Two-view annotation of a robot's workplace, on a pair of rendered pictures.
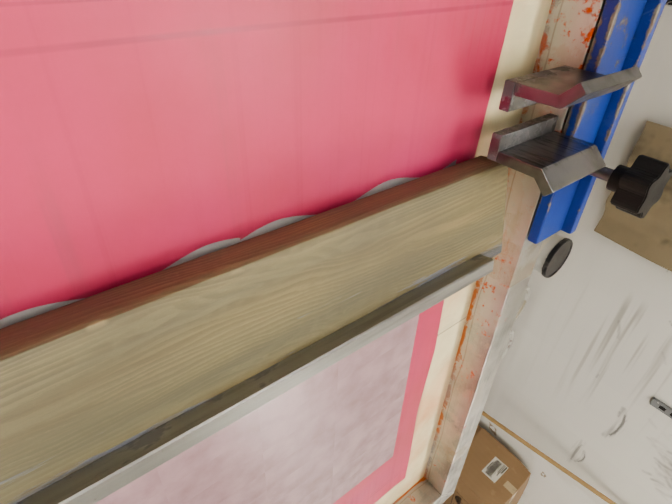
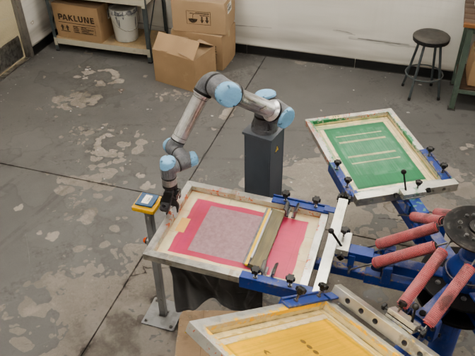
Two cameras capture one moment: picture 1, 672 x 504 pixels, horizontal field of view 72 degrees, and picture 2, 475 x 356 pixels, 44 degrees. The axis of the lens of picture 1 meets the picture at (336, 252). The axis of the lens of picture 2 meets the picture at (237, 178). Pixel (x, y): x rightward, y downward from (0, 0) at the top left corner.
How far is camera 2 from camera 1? 2.79 m
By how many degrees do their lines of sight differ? 82
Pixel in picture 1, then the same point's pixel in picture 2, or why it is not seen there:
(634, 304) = not seen: outside the picture
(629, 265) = not seen: outside the picture
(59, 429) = (272, 222)
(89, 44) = (295, 241)
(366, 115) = (278, 258)
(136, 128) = (288, 241)
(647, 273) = not seen: outside the picture
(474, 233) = (256, 259)
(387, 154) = (271, 259)
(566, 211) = (244, 276)
